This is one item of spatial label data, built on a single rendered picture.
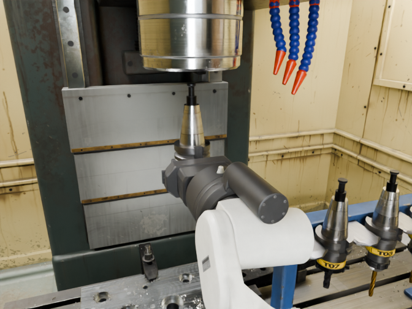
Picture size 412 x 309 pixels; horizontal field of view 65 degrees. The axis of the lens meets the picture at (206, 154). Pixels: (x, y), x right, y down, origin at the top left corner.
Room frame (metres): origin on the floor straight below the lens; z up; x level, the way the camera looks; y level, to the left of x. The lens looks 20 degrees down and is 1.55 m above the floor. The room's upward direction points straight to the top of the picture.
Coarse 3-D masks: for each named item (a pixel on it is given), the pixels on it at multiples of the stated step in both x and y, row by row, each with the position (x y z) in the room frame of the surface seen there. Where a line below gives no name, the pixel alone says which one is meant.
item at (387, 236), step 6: (366, 222) 0.52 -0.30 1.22; (372, 228) 0.50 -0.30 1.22; (378, 228) 0.50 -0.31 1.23; (402, 228) 0.50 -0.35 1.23; (378, 234) 0.49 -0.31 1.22; (384, 234) 0.49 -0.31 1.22; (390, 234) 0.49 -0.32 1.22; (396, 234) 0.49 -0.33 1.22; (384, 240) 0.49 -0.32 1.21; (390, 240) 0.49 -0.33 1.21
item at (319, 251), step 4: (316, 240) 0.48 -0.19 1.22; (316, 244) 0.46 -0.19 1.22; (320, 244) 0.46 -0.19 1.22; (316, 248) 0.45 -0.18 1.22; (320, 248) 0.45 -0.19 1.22; (324, 248) 0.45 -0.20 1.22; (312, 252) 0.44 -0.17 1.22; (316, 252) 0.44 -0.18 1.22; (320, 252) 0.44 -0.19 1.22; (324, 252) 0.44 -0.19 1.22; (312, 256) 0.43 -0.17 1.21; (316, 256) 0.43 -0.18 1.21; (320, 256) 0.43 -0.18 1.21
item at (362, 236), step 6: (348, 222) 0.53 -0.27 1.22; (354, 222) 0.53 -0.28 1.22; (348, 228) 0.51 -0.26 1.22; (354, 228) 0.51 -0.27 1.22; (360, 228) 0.51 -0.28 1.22; (366, 228) 0.51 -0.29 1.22; (354, 234) 0.49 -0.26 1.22; (360, 234) 0.49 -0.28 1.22; (366, 234) 0.49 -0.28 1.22; (372, 234) 0.49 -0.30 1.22; (354, 240) 0.48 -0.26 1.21; (360, 240) 0.48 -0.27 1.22; (366, 240) 0.48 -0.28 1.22; (372, 240) 0.48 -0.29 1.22; (378, 240) 0.48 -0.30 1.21
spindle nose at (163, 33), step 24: (144, 0) 0.48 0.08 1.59; (168, 0) 0.46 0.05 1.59; (192, 0) 0.46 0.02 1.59; (216, 0) 0.47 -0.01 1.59; (240, 0) 0.50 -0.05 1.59; (144, 24) 0.49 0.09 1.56; (168, 24) 0.46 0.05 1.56; (192, 24) 0.46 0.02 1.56; (216, 24) 0.47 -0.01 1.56; (240, 24) 0.51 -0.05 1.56; (144, 48) 0.49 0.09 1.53; (168, 48) 0.46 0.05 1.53; (192, 48) 0.46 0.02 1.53; (216, 48) 0.47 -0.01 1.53; (240, 48) 0.51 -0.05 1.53
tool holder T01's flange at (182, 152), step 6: (174, 144) 0.53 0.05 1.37; (204, 144) 0.53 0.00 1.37; (180, 150) 0.51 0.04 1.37; (186, 150) 0.51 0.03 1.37; (192, 150) 0.51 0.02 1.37; (198, 150) 0.52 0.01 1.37; (204, 150) 0.52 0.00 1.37; (174, 156) 0.54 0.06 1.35; (180, 156) 0.52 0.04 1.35; (186, 156) 0.51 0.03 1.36; (192, 156) 0.51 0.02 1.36; (198, 156) 0.52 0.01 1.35; (204, 156) 0.52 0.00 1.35
